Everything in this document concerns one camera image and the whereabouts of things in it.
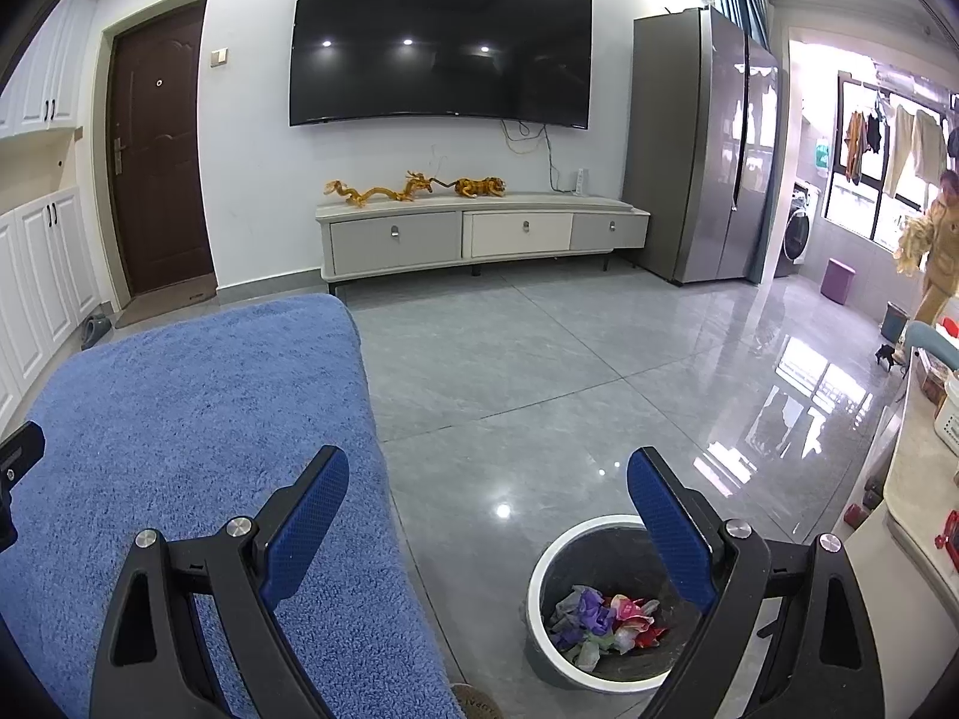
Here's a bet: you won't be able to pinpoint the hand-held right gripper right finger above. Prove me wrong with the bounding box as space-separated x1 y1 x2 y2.
627 448 886 719

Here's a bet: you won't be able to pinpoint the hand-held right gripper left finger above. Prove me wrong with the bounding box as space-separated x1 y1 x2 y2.
88 445 351 719

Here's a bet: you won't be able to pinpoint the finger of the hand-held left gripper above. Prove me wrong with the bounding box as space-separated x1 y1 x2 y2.
0 421 47 552

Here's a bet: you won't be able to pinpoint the pile of wrappers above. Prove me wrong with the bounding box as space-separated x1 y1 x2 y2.
545 585 670 671

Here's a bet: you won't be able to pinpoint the white round trash bin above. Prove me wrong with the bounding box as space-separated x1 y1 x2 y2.
526 514 722 693

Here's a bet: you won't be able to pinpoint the blue fluffy towel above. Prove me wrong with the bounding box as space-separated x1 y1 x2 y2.
0 292 467 719

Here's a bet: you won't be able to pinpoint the brown doormat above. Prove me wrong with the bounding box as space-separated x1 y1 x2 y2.
113 273 221 329

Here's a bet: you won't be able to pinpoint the round brown mat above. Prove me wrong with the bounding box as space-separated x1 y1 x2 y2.
451 682 502 719

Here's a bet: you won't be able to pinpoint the cream white table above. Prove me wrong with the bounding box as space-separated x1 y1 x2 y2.
827 359 959 719

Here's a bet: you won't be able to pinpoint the red plastic item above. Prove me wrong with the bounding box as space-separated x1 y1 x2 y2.
932 510 959 564

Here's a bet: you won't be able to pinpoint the purple stool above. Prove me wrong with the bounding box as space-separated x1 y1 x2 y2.
819 256 858 307

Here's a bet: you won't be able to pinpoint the white plastic basket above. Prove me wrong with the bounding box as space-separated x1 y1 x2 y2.
939 373 959 460

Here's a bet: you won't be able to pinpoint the clear food container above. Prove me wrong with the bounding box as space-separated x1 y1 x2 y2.
915 349 953 406

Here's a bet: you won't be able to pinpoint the teal small bin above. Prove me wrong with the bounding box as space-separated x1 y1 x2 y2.
879 300 912 345

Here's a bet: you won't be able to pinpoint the grey washing machine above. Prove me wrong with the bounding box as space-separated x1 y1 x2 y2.
772 181 826 279

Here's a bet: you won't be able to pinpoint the teal chair backrest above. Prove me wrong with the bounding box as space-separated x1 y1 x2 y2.
902 319 959 377

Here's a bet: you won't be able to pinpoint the dark brown door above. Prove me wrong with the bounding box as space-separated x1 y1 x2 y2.
108 0 220 299

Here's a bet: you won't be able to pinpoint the white grey television cabinet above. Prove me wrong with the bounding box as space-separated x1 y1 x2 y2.
315 192 652 298

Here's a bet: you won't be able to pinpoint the golden dragon ornament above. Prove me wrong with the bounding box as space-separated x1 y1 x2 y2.
322 170 452 209

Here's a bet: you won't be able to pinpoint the silver double-door refrigerator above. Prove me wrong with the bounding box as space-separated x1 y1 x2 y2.
622 6 781 286

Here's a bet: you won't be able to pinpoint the balcony window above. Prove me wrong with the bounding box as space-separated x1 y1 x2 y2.
822 70 959 250

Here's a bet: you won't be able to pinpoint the golden tiger ornament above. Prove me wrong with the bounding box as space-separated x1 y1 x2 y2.
450 176 508 201

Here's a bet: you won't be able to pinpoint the hanging orange garment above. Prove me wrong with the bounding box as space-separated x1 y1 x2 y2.
844 110 871 183

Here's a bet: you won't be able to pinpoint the hanging cream garment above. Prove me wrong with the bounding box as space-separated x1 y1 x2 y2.
909 110 949 182
883 105 919 197

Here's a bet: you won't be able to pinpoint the blue curtain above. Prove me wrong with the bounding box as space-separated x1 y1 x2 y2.
707 0 773 47

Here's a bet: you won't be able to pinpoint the white wall cabinets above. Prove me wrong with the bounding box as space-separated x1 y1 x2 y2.
0 0 115 437

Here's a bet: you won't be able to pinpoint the television cable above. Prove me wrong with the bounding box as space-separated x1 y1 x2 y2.
497 117 580 193

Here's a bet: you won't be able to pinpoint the black wall television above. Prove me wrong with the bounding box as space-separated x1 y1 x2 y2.
288 0 595 131

